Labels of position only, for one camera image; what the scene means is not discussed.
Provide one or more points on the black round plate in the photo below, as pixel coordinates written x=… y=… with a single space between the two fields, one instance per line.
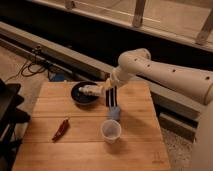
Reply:
x=79 y=97

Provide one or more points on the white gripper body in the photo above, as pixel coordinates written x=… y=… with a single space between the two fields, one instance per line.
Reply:
x=118 y=78

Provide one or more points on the blue object behind table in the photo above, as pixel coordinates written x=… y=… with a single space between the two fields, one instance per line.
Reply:
x=57 y=78

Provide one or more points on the white-blue sponge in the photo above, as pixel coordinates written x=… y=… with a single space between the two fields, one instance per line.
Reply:
x=114 y=113

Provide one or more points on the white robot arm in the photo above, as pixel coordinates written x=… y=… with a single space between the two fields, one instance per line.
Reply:
x=193 y=83

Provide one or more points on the black striped eraser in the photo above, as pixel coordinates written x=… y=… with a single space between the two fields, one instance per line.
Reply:
x=111 y=97

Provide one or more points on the black chair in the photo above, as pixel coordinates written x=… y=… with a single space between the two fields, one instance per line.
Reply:
x=10 y=116

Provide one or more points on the clear plastic cup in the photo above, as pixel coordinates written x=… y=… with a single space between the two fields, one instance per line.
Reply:
x=111 y=131

